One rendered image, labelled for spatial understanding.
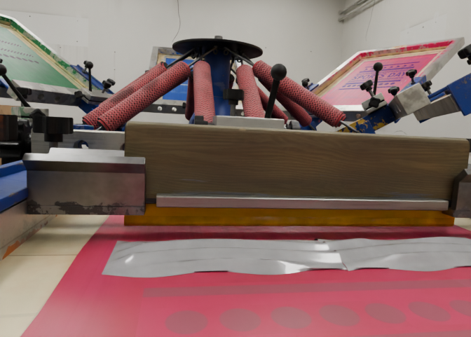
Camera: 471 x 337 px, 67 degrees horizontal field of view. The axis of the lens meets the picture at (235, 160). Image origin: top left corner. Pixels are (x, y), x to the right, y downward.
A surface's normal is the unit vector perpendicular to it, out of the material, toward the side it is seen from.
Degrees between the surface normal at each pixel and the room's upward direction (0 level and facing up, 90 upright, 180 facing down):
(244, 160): 90
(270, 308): 0
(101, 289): 0
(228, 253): 33
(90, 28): 90
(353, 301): 0
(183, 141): 90
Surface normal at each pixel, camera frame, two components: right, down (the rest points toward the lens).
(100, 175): 0.17, 0.11
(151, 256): 0.26, -0.78
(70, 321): 0.05, -0.99
